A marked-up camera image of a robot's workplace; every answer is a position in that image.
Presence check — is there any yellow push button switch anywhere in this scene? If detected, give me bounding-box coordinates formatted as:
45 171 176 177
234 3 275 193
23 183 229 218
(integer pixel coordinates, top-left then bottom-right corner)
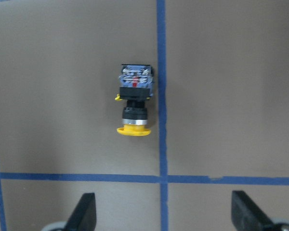
115 64 154 137

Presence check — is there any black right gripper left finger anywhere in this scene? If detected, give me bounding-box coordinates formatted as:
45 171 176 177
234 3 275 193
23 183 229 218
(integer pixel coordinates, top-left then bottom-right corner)
63 192 97 231

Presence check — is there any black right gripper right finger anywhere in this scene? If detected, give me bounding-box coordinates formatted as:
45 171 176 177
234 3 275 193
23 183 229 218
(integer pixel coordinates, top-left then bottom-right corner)
231 191 272 231

